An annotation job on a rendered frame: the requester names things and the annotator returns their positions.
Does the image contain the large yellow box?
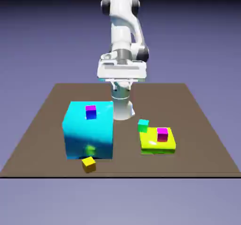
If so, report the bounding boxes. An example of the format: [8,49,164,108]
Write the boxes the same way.
[139,127,177,155]

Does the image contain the small magenta cube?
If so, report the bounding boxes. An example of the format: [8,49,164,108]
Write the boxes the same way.
[156,128,169,143]

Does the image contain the small teal cube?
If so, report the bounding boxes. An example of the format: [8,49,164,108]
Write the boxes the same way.
[137,119,150,133]

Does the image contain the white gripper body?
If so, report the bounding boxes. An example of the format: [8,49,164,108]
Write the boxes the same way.
[96,58,147,83]

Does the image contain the large cyan box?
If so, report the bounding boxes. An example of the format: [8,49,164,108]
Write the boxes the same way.
[62,100,114,160]

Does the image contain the small purple cube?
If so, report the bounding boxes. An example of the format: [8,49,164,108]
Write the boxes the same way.
[85,105,97,120]

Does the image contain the small yellow cube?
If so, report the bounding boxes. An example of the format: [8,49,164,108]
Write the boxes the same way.
[81,156,97,173]

